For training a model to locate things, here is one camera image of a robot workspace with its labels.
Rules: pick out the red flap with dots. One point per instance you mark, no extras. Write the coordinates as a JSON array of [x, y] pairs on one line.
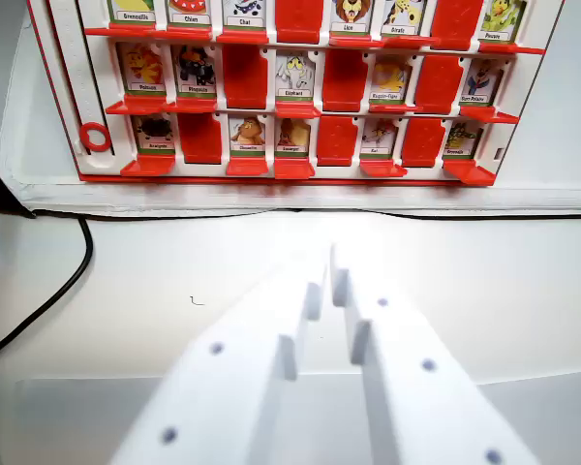
[[382, 168]]

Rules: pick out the white padded mat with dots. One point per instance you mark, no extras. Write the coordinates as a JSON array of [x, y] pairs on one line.
[[58, 194]]

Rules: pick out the red and white game board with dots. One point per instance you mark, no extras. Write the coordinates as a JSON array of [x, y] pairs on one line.
[[295, 97]]

